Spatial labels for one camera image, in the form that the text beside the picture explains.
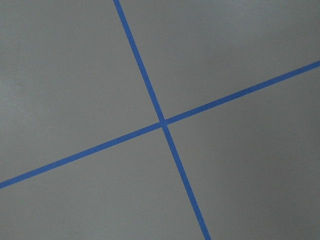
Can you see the long blue tape strip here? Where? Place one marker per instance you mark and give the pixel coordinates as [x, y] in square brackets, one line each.
[162, 121]

